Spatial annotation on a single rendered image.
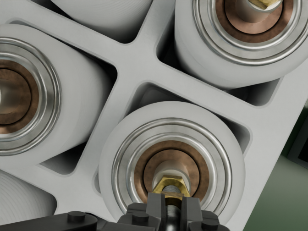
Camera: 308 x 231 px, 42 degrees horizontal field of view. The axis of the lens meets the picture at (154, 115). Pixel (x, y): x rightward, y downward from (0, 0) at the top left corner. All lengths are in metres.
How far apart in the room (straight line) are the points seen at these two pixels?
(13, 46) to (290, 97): 0.21
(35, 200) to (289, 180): 0.31
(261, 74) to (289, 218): 0.31
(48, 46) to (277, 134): 0.19
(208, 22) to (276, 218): 0.34
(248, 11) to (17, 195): 0.22
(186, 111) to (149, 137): 0.03
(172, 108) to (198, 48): 0.04
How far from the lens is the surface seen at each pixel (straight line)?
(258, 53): 0.26
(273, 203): 0.53
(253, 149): 0.33
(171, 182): 0.21
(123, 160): 0.25
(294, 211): 0.54
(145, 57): 0.33
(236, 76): 0.26
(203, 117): 0.26
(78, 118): 0.27
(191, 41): 0.26
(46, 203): 0.38
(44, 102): 0.26
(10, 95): 0.26
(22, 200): 0.34
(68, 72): 0.26
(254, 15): 0.24
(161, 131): 0.25
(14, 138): 0.27
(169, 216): 0.16
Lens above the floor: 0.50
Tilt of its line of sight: 87 degrees down
